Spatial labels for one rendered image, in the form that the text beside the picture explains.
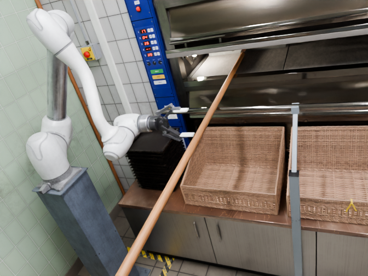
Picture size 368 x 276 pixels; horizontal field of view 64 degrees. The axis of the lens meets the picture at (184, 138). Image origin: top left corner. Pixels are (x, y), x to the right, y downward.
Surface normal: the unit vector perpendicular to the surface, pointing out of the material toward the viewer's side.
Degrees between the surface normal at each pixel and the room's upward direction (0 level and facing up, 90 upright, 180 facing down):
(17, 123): 90
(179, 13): 70
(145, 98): 90
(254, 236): 90
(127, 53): 90
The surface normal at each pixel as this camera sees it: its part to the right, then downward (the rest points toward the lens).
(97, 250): 0.90, 0.03
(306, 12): -0.40, 0.24
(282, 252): -0.35, 0.55
